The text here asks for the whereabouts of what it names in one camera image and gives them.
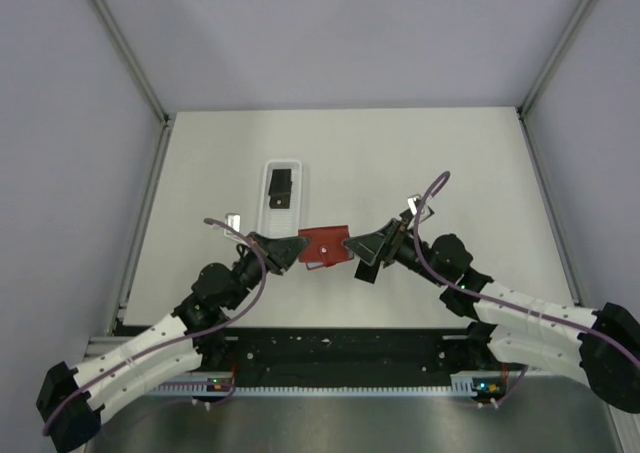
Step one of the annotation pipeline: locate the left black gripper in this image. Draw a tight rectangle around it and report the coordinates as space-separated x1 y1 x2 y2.
226 231 311 311

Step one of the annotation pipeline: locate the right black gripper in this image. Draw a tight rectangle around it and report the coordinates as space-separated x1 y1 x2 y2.
342 218 448 288

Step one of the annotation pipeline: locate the red leather card holder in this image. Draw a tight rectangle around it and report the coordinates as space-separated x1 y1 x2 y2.
298 225 354 271

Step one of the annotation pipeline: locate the black VIP credit card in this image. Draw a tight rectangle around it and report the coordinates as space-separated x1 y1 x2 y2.
354 260 380 284

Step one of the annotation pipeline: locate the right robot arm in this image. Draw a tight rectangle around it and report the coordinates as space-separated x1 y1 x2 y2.
342 220 639 414

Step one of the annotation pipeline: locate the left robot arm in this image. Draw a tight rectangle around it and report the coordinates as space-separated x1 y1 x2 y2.
36 232 311 452

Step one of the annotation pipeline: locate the black card in tray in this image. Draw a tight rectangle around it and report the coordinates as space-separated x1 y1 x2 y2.
269 192 291 210
269 168 292 195

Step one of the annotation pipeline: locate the white plastic tray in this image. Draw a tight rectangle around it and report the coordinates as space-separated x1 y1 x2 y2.
257 158 303 238

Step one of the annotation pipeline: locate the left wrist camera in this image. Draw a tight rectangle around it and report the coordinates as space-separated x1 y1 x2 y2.
225 213 242 232

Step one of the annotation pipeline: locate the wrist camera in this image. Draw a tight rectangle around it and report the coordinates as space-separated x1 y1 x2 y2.
225 213 242 232
407 194 435 224

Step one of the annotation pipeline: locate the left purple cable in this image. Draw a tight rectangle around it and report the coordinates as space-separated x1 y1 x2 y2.
40 216 267 437

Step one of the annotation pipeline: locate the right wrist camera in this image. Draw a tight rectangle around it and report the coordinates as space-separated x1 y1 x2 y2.
407 194 435 224

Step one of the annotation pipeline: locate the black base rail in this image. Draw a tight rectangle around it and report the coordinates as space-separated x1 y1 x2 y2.
214 328 484 387

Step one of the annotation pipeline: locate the white cable duct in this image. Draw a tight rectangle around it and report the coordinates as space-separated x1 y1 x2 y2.
147 373 507 400

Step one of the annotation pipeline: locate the left aluminium frame post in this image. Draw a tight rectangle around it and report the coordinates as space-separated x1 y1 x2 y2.
87 0 170 126

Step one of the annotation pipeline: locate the aluminium frame post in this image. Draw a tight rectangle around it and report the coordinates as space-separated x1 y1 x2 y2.
517 0 599 120
87 0 170 126

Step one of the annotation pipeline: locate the right aluminium frame post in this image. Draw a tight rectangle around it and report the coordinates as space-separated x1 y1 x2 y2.
517 0 599 120

